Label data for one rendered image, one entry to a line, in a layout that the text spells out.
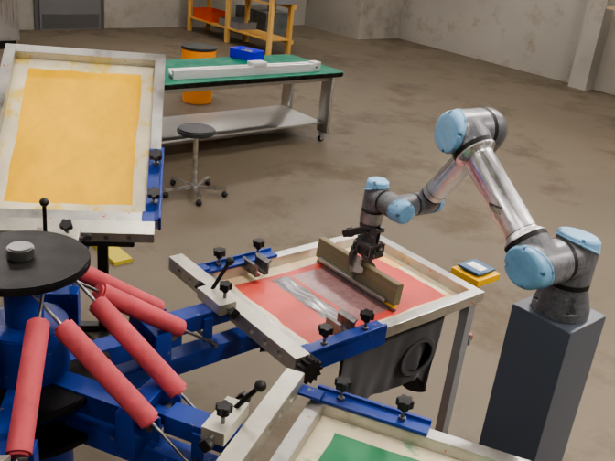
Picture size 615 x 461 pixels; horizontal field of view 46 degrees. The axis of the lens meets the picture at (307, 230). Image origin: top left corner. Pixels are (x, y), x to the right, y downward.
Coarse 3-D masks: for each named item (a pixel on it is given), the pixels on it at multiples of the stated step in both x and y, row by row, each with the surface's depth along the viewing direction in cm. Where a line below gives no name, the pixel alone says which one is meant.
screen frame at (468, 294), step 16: (336, 240) 277; (352, 240) 281; (384, 240) 282; (288, 256) 262; (304, 256) 267; (400, 256) 274; (416, 256) 271; (240, 272) 250; (432, 272) 262; (464, 288) 252; (432, 304) 238; (448, 304) 239; (464, 304) 244; (272, 320) 219; (384, 320) 225; (400, 320) 226; (416, 320) 230; (288, 336) 212
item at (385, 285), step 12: (324, 240) 261; (324, 252) 261; (336, 252) 256; (348, 252) 253; (336, 264) 256; (348, 264) 252; (360, 276) 247; (372, 276) 243; (384, 276) 239; (372, 288) 243; (384, 288) 239; (396, 288) 235; (396, 300) 237
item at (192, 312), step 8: (200, 304) 213; (168, 312) 207; (176, 312) 208; (184, 312) 208; (192, 312) 208; (200, 312) 209; (208, 312) 209; (192, 320) 206; (200, 320) 208; (216, 320) 212; (224, 320) 214; (192, 328) 207; (200, 328) 209
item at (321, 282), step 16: (288, 272) 257; (304, 272) 258; (320, 272) 259; (384, 272) 264; (400, 272) 266; (240, 288) 242; (256, 288) 244; (272, 288) 245; (320, 288) 248; (336, 288) 249; (272, 304) 235; (288, 304) 236
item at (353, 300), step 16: (352, 288) 250; (416, 288) 255; (432, 288) 256; (336, 304) 239; (352, 304) 240; (368, 304) 241; (400, 304) 244; (416, 304) 245; (288, 320) 227; (304, 320) 228; (320, 320) 229; (304, 336) 219; (320, 336) 220
